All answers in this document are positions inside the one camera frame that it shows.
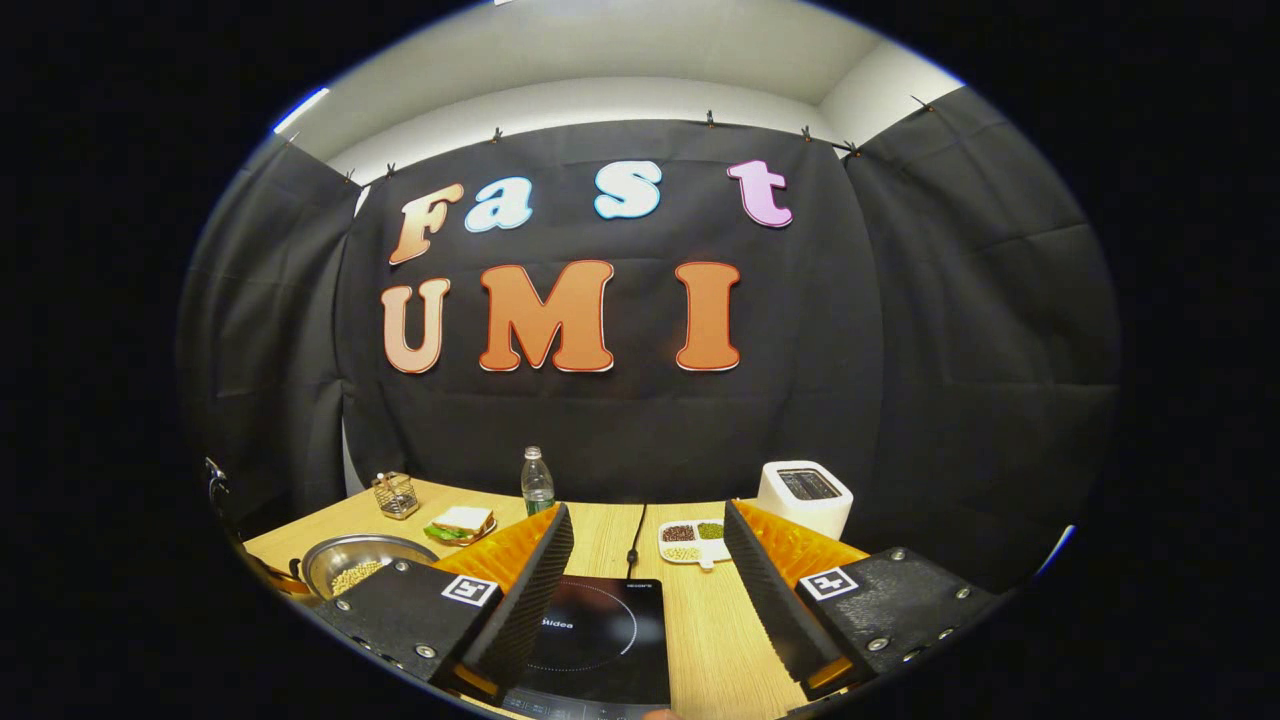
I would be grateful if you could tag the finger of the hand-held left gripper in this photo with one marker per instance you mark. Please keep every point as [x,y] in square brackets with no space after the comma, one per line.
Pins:
[275,583]

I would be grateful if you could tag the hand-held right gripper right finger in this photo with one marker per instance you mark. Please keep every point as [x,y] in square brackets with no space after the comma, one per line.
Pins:
[770,610]

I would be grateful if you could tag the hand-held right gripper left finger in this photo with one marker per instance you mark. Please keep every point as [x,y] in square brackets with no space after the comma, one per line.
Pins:
[530,600]

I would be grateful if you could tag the pile of yellow soybeans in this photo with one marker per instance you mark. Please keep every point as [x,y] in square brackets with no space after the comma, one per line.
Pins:
[355,578]

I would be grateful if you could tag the black induction cooktop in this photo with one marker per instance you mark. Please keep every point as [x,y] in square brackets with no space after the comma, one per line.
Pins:
[610,640]

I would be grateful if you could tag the white divided bean dish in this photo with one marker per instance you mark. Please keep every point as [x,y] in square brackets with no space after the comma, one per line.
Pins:
[690,545]

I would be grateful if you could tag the white bread lettuce sandwich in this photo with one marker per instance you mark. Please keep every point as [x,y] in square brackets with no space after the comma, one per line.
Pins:
[462,520]

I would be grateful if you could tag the white toaster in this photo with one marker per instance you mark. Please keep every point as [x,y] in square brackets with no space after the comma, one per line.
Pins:
[800,505]

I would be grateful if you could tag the clear plastic water bottle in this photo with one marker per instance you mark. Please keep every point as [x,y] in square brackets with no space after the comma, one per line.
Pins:
[537,490]

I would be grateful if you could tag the black backdrop cloth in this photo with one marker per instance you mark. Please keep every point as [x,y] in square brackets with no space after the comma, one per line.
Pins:
[900,350]

